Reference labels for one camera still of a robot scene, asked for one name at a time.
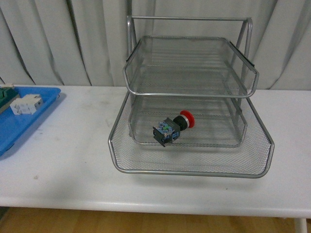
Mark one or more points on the red emergency stop button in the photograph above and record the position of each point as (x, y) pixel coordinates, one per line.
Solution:
(169, 130)

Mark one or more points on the silver mesh three-tier rack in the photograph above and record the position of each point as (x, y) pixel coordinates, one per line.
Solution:
(208, 76)

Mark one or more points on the white curtain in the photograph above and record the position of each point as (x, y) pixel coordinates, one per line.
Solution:
(83, 42)

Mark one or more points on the blue plastic tray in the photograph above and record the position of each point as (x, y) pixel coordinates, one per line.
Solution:
(12, 127)

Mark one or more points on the white table leg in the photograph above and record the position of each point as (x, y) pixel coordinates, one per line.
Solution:
(300, 225)

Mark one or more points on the green knife switch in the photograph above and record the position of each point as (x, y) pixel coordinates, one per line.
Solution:
(7, 95)

